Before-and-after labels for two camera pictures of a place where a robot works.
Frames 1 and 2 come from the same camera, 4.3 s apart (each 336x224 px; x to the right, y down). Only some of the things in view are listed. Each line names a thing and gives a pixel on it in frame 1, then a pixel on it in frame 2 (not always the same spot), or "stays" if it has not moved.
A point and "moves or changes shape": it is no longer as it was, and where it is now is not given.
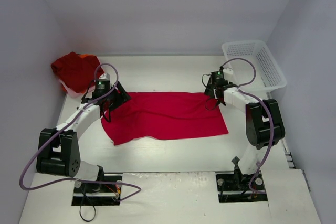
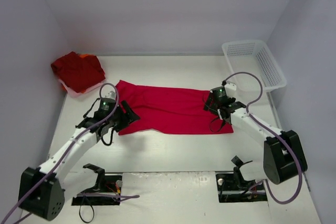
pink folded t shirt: x=73 y=94 stays
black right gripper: x=210 y=91 -> x=211 y=104
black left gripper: x=119 y=95 -> x=123 y=115
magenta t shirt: x=151 y=114 moves or changes shape
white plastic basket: x=253 y=66 stays
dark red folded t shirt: x=77 y=72 stays
